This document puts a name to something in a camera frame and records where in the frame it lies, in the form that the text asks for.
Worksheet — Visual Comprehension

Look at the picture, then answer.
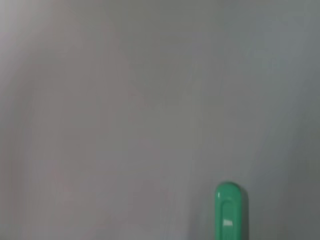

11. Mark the green toothbrush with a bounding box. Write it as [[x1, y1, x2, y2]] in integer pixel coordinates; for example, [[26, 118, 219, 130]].
[[214, 181, 250, 240]]

